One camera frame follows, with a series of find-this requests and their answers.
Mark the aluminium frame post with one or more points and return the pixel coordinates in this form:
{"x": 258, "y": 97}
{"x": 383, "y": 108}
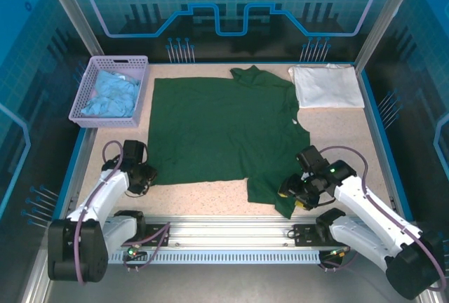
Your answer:
{"x": 392, "y": 5}
{"x": 436, "y": 297}
{"x": 70, "y": 5}
{"x": 35, "y": 282}

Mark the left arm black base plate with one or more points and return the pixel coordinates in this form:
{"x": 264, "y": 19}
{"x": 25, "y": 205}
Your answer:
{"x": 154, "y": 242}

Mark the folded white t-shirt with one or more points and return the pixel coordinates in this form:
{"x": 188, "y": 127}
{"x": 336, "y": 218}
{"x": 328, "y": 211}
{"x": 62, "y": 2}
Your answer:
{"x": 326, "y": 85}

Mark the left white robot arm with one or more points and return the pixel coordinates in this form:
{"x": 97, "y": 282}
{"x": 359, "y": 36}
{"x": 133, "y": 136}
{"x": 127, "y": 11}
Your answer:
{"x": 105, "y": 190}

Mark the aluminium mounting rail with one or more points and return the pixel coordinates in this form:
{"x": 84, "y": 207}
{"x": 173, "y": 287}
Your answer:
{"x": 228, "y": 229}

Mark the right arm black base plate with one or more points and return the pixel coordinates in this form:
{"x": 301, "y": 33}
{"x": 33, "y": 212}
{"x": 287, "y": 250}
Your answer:
{"x": 301, "y": 236}

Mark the green t-shirt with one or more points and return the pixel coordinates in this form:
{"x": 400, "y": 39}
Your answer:
{"x": 217, "y": 124}

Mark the crumpled light blue t-shirt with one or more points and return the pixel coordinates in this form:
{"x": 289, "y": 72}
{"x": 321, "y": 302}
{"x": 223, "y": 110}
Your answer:
{"x": 112, "y": 96}

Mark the lavender plastic basket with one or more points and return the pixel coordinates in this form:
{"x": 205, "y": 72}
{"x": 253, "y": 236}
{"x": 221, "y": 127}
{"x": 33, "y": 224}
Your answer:
{"x": 105, "y": 122}

